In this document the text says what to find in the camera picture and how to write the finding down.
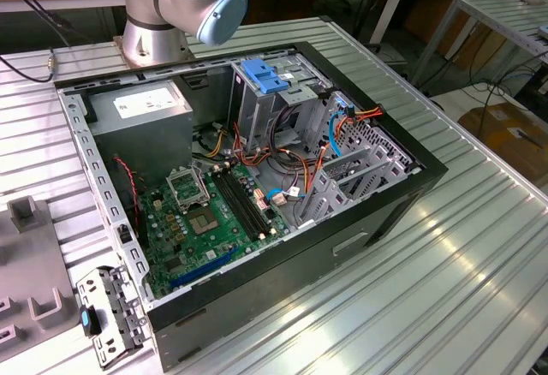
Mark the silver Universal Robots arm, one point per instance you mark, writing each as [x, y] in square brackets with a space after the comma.
[150, 37]

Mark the brown cardboard floor box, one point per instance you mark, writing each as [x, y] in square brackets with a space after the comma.
[501, 135]

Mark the blue expansion slot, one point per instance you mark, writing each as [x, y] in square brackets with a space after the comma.
[201, 270]

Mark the black RAM slot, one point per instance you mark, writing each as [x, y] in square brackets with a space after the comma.
[248, 199]
[235, 206]

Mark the metal slat side table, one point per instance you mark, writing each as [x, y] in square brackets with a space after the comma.
[505, 15]

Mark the grey Dell power supply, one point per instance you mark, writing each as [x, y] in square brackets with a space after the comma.
[141, 135]

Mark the grey optical drive cage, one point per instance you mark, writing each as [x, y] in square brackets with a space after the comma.
[250, 109]

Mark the black open PC case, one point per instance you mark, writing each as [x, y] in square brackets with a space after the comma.
[278, 289]

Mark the hinged metal card bracket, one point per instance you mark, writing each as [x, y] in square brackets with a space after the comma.
[92, 283]

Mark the grey parts rack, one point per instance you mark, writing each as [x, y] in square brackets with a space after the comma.
[30, 259]

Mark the grey metal disk bay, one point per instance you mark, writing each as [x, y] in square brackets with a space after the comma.
[325, 195]

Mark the green motherboard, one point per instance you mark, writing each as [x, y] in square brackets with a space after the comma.
[201, 255]

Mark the black latch with blue button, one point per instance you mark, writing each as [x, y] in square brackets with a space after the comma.
[92, 323]

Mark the CPU socket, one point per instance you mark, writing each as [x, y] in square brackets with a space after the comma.
[203, 223]

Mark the blue plastic drive latch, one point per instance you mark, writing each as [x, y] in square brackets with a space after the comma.
[263, 77]

